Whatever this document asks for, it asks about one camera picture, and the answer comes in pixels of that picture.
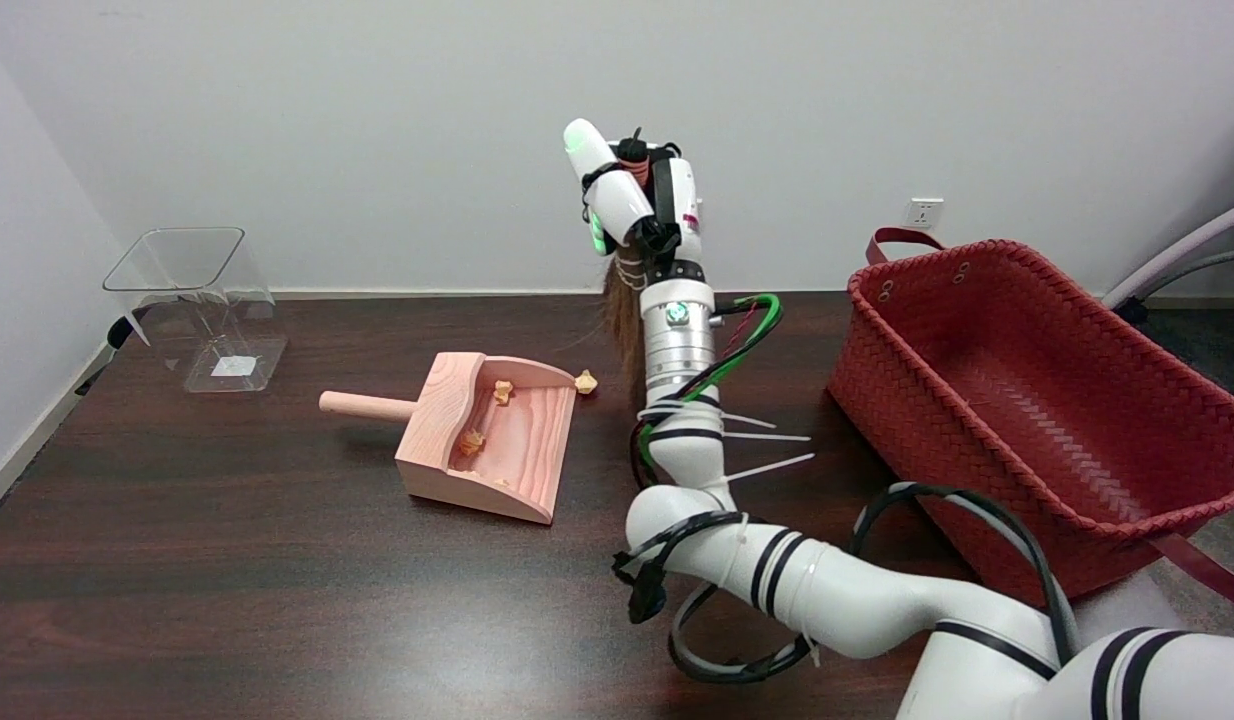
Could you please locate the wooden dustpan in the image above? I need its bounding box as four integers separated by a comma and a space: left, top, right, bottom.
319, 352, 578, 525

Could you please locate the red woven basket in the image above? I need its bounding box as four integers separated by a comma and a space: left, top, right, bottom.
827, 227, 1234, 616

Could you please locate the clear plastic container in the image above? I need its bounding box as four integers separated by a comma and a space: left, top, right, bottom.
103, 227, 288, 394

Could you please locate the green robot cable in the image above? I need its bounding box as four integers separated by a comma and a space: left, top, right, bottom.
632, 293, 784, 471

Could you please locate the brown hand brush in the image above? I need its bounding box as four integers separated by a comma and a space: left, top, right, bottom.
599, 128, 650, 403

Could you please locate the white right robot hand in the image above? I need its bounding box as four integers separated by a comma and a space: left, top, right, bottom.
562, 118, 708, 287

